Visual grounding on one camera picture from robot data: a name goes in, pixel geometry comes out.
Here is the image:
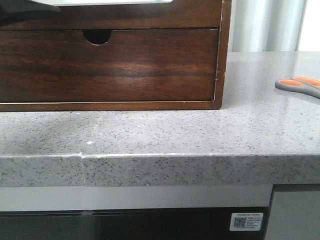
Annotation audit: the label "wooden drawer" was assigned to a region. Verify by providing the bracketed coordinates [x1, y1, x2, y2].
[0, 28, 218, 103]
[0, 0, 223, 31]

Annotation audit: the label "grey orange handled scissors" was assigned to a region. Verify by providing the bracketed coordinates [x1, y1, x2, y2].
[274, 77, 320, 99]

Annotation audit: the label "dark wooden drawer cabinet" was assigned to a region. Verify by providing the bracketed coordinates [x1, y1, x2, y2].
[0, 0, 232, 112]

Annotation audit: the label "lower wooden drawer front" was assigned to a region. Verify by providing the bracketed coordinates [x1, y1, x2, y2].
[0, 28, 218, 103]

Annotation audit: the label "black glass built-in appliance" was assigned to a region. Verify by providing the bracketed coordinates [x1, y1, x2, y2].
[0, 207, 269, 240]

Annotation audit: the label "white curtain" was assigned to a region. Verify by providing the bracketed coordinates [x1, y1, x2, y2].
[228, 0, 307, 53]

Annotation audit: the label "white QR code sticker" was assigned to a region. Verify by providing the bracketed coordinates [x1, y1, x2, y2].
[229, 212, 264, 232]

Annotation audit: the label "white tray on cabinet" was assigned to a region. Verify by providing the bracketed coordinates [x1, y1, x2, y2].
[35, 0, 173, 7]

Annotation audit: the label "grey cabinet door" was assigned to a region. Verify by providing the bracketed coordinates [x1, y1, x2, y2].
[265, 184, 320, 240]

